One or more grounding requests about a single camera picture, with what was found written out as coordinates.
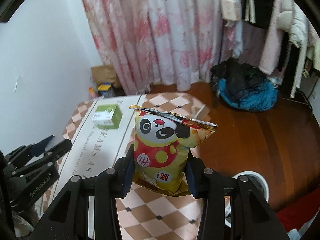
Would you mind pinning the blue and black clothes pile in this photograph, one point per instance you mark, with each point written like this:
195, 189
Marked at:
243, 86

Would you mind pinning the pink fluffy coat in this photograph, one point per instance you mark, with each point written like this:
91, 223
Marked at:
272, 48

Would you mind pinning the yellow panda snack bag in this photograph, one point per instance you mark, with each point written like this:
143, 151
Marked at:
162, 141

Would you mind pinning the brown paper bag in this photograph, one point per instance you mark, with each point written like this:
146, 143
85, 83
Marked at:
105, 74

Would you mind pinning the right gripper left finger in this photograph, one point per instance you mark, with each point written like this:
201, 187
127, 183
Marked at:
115, 182

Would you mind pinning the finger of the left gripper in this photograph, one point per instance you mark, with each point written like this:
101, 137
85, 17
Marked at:
40, 147
57, 151

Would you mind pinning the red bed sheet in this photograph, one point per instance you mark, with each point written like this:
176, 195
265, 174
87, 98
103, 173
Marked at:
296, 214

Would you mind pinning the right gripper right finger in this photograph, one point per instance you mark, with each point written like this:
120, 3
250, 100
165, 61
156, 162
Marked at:
205, 183

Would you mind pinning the black jacket white stripes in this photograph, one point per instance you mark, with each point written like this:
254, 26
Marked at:
257, 12

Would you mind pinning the pink floral curtain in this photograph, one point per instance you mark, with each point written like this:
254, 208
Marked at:
157, 42

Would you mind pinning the white puffer jacket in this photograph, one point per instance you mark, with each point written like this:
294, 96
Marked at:
292, 20

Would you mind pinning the beige hanging tote bag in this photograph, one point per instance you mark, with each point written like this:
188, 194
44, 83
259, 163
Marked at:
231, 10

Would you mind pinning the green white tissue box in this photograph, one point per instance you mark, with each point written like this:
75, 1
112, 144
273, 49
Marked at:
107, 116

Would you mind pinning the yellow black box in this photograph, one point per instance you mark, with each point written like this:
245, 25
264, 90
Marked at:
106, 90

